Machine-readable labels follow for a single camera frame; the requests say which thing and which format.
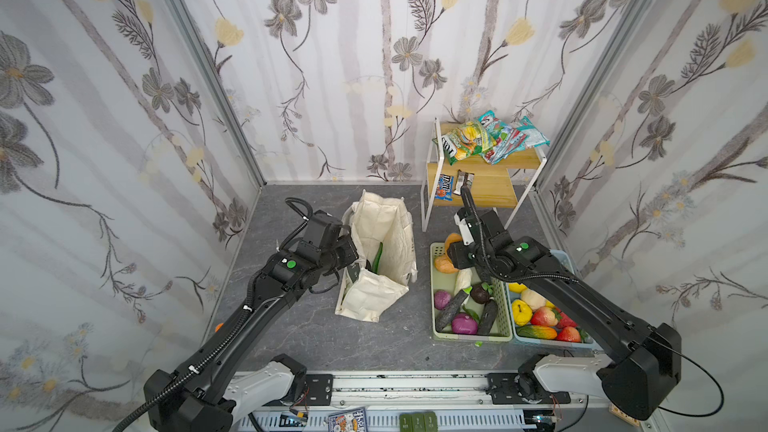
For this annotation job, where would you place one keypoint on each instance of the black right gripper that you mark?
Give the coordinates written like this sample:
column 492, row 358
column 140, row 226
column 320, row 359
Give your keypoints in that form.
column 471, row 216

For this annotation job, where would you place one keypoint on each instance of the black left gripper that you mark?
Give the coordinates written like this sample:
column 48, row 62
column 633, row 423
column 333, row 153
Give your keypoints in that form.
column 353, row 267

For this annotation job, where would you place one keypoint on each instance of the cream canvas grocery bag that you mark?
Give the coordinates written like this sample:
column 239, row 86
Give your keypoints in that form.
column 382, row 232

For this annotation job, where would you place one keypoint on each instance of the beige pear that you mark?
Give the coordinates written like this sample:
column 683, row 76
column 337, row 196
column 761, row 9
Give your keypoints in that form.
column 533, row 299

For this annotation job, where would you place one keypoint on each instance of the purple onion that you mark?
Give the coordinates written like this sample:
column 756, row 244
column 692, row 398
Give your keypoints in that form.
column 441, row 299

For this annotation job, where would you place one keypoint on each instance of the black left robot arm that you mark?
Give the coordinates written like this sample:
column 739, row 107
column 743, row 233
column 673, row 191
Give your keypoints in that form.
column 192, row 397

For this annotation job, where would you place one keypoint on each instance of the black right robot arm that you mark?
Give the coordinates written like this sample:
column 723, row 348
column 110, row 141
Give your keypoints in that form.
column 644, row 364

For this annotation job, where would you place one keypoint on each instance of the blue candy bag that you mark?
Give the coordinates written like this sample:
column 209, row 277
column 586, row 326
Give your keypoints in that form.
column 445, row 188

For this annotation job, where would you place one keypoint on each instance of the yellow green snack bag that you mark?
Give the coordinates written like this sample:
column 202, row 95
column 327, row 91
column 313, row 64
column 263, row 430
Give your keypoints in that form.
column 467, row 140

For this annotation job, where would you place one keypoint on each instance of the light teal snack bag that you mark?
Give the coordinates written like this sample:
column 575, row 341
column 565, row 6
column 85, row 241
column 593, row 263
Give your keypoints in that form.
column 533, row 136

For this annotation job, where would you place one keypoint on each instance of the orange bread roll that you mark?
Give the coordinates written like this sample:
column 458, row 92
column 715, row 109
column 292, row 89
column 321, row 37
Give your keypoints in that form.
column 451, row 239

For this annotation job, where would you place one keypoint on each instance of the white radish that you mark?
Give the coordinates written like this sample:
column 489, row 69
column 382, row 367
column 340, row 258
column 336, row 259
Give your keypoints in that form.
column 463, row 281

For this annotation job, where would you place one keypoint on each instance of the mangosteen dark brown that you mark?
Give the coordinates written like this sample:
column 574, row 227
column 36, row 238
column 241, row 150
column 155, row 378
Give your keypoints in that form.
column 479, row 294

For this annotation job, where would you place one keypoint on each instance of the yellow lemon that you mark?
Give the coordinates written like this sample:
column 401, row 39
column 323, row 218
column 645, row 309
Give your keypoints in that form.
column 517, row 287

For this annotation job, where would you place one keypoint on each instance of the green plastic basket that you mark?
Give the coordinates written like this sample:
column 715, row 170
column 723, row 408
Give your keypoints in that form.
column 502, row 329

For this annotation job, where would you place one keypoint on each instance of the dark cucumber right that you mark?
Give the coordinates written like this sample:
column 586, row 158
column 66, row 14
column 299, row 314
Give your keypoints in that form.
column 487, row 318

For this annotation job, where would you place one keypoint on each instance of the dark cucumber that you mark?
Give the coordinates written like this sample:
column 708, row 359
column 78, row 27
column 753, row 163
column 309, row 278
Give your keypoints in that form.
column 487, row 318
column 450, row 310

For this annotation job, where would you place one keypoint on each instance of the white wooden two-tier shelf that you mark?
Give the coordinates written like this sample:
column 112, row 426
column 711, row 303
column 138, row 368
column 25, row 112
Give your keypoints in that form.
column 493, row 185

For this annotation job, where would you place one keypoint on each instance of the brown chocolate bar pack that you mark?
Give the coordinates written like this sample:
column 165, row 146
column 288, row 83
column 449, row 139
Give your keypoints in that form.
column 464, row 180

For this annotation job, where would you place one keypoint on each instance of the yellow bell pepper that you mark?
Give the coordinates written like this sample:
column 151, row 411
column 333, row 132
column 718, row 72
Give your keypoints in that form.
column 522, row 313

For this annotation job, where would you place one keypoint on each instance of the blue plastic basket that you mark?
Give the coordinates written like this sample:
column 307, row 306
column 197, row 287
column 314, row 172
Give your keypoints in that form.
column 588, row 343

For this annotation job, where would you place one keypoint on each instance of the magenta purple cabbage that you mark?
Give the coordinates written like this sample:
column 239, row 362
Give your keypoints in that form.
column 464, row 324

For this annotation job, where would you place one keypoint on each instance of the dark cucumber left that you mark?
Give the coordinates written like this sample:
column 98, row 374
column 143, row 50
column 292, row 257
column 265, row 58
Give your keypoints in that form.
column 450, row 310

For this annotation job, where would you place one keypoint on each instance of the green orange mango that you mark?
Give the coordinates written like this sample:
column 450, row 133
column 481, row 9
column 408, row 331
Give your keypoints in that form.
column 537, row 332

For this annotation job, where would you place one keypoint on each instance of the red strawberry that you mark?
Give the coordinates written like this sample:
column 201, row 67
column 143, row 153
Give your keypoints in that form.
column 570, row 335

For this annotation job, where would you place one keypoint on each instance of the printed card box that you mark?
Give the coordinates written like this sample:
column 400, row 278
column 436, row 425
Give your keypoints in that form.
column 354, row 420

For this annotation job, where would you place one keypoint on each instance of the green button pad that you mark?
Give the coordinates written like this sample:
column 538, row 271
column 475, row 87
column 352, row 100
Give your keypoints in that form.
column 418, row 422

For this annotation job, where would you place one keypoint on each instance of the small wooden block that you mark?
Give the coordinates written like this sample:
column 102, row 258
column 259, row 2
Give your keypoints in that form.
column 621, row 415

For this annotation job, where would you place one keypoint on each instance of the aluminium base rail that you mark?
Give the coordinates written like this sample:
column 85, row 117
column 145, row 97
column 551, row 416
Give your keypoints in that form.
column 462, row 401

